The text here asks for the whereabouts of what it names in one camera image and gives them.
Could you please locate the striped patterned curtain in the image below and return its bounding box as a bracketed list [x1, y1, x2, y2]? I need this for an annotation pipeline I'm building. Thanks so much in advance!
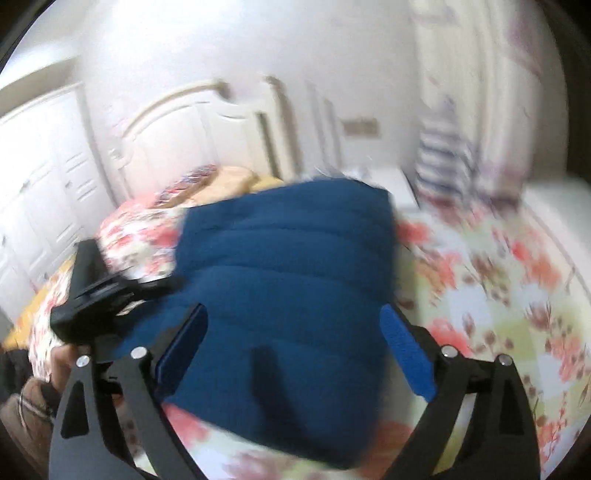
[411, 1, 546, 205]

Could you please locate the brass wall switch plate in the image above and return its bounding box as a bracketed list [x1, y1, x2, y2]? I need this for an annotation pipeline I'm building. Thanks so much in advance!
[341, 117, 381, 138]

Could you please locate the white wooden headboard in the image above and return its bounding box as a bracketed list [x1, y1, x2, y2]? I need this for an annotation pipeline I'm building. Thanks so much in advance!
[110, 75, 301, 200]

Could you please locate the navy blue sweater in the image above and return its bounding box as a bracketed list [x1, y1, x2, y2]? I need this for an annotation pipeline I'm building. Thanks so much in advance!
[119, 178, 396, 468]

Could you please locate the white nightstand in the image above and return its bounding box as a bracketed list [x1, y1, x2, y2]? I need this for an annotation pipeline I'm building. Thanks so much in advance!
[342, 166, 420, 212]

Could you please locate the round patterned cushion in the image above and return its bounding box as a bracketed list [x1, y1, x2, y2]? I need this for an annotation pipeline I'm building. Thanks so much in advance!
[151, 164, 218, 208]

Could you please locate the left forearm brown sleeve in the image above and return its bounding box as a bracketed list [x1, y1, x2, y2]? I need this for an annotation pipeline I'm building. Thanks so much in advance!
[1, 349, 61, 477]

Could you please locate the floral quilt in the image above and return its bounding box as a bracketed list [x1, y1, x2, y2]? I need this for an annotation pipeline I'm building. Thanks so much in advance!
[27, 184, 583, 480]

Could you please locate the person's left hand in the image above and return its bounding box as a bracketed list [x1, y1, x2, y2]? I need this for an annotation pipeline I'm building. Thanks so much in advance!
[49, 344, 80, 393]

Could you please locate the beige folded blanket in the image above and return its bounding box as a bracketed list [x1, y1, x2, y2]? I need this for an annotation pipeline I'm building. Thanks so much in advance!
[183, 166, 259, 207]

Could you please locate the yellow bed sheet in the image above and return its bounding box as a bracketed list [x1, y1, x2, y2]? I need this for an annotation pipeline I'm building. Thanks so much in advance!
[3, 174, 283, 350]

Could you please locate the white wardrobe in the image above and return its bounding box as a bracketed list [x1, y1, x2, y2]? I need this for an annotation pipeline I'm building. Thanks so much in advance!
[1, 85, 115, 321]

